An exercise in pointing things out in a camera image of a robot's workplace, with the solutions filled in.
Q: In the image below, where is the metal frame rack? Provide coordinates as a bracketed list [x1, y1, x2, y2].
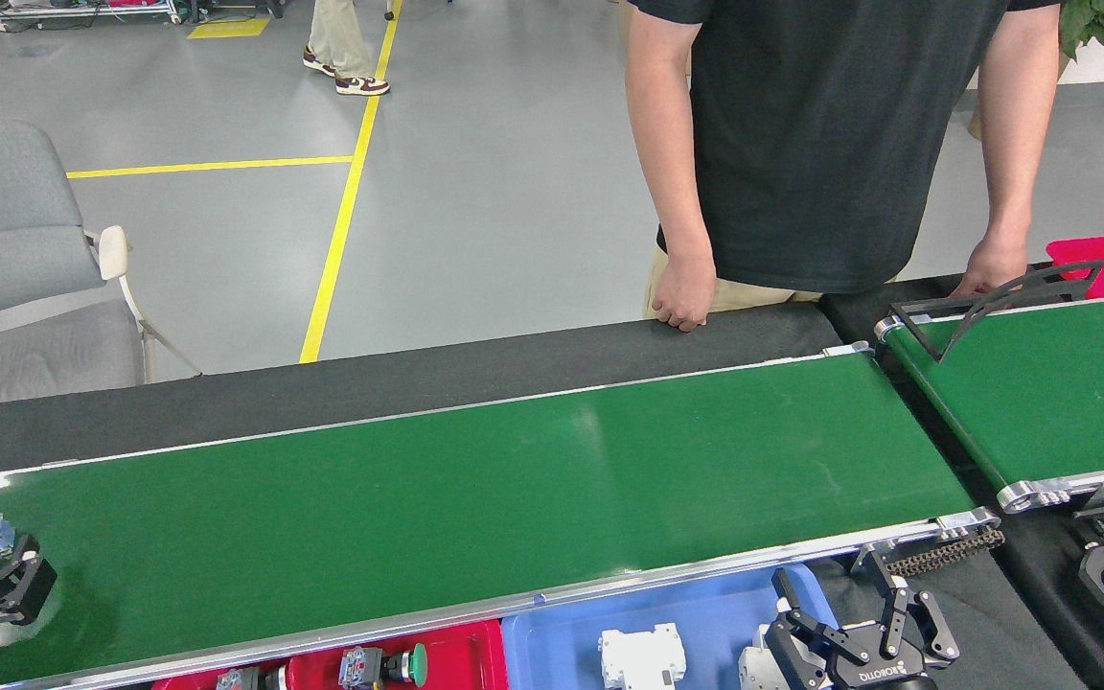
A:
[0, 0, 191, 30]

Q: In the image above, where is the bystander person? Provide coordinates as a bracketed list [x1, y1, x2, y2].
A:
[302, 0, 391, 97]

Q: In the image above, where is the white switch block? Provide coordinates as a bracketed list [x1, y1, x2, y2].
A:
[737, 623, 802, 690]
[597, 623, 687, 690]

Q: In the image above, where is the conveyor drive chain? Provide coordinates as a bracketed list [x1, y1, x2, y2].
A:
[883, 527, 1006, 579]

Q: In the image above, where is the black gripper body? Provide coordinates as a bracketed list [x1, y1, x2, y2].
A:
[796, 649, 939, 690]

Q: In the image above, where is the grey padded armchair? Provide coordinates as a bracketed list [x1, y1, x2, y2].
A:
[0, 115, 203, 411]

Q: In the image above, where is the person's left hand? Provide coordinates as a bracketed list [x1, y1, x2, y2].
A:
[950, 235, 1029, 300]

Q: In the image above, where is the black triangular guide frame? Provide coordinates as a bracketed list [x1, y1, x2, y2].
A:
[890, 261, 1104, 363]

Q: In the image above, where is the red mushroom push button switch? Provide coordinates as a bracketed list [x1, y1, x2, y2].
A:
[215, 664, 289, 690]

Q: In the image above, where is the person's right hand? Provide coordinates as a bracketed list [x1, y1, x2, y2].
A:
[651, 247, 718, 333]

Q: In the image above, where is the short green belt conveyor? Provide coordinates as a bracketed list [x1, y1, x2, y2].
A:
[875, 292, 1104, 514]

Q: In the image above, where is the green leafy plant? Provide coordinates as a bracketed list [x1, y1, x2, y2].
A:
[1058, 0, 1104, 60]

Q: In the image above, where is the green mushroom push button switch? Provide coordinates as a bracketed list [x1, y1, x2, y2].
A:
[337, 642, 429, 689]

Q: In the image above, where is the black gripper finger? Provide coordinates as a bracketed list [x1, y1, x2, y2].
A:
[0, 549, 58, 631]
[853, 549, 961, 670]
[765, 567, 846, 672]

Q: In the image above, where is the blue plastic tray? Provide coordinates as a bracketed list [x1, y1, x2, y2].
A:
[500, 563, 840, 690]

